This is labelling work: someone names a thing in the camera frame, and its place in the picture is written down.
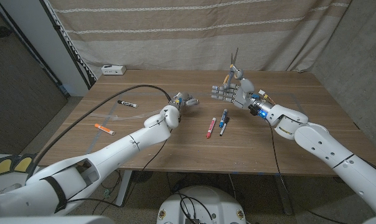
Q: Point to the black ribbed round object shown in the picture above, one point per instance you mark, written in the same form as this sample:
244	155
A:
142	176

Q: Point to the white floor platform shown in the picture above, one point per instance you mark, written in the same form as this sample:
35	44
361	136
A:
7	180

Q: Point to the black metal frame bar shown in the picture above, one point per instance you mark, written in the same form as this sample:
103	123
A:
66	46

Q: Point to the thin white black-capped marker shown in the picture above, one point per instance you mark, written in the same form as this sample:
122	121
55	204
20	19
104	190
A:
223	127

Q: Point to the orange marker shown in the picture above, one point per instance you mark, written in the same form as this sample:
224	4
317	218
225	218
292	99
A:
104	129

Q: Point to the white power strip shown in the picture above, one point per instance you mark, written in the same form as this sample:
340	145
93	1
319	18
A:
113	70

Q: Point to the grey table leg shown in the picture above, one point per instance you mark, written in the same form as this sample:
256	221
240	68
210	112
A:
283	196

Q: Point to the black marker with white label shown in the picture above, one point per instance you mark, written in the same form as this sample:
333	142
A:
127	104

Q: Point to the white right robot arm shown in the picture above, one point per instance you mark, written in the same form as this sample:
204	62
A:
331	149

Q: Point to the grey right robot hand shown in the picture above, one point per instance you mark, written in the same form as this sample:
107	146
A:
239	93

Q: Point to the white sneaker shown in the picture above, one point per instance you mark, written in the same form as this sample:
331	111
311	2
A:
7	188

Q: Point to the beige striped curtain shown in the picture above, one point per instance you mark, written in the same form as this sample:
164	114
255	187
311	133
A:
191	31

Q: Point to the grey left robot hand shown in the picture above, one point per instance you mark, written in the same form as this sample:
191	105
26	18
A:
183	100

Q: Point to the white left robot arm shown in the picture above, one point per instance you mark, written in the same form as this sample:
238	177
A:
82	168

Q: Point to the white table leg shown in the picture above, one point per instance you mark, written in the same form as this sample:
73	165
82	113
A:
124	188

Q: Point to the red marker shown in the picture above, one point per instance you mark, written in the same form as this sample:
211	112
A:
211	127

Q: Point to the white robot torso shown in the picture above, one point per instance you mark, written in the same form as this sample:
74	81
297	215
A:
206	202

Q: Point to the blue marker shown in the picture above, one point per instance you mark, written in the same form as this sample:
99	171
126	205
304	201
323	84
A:
223	118

